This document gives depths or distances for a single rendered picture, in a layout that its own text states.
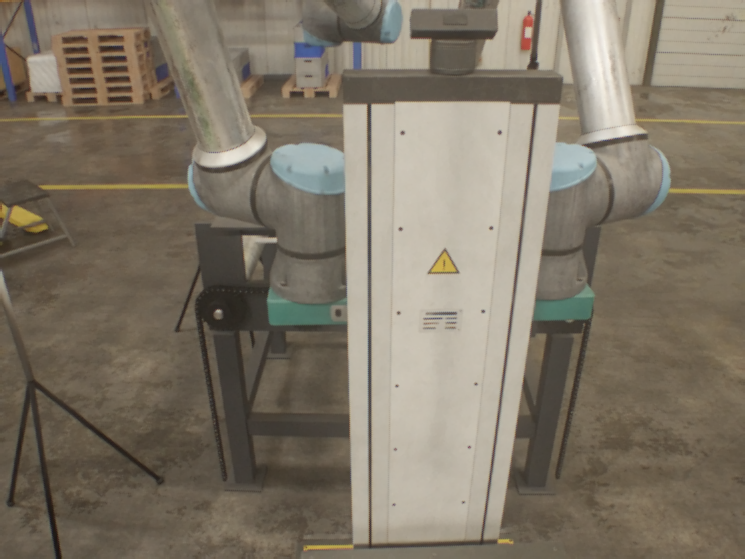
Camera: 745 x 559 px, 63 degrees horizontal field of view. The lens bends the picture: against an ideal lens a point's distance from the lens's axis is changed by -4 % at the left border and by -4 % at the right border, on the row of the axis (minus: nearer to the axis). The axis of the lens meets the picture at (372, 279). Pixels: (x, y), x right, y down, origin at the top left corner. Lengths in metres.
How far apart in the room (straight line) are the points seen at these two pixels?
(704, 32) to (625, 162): 10.81
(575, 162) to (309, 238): 0.51
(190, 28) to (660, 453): 2.60
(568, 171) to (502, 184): 0.18
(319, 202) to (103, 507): 1.93
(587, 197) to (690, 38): 10.83
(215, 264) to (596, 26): 1.40
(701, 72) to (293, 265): 11.30
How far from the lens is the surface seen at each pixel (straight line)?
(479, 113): 1.02
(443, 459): 1.37
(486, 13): 1.02
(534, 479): 2.72
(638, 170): 1.35
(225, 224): 2.06
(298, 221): 1.17
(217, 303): 2.15
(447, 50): 0.98
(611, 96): 1.36
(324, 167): 1.15
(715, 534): 2.83
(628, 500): 2.82
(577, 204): 1.23
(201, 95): 1.18
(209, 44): 1.15
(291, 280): 1.22
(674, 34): 11.90
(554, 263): 1.26
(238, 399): 2.43
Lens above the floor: 1.95
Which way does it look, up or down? 28 degrees down
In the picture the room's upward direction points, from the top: straight up
